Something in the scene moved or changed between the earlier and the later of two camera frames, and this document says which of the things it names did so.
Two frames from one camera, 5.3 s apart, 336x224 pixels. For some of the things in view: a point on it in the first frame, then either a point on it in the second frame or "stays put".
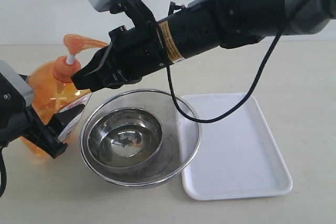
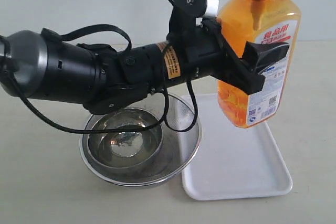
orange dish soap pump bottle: x=53 y=89 → x=260 y=15
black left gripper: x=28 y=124 → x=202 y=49
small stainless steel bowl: x=124 y=137 stays put
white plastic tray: x=238 y=156 stays put
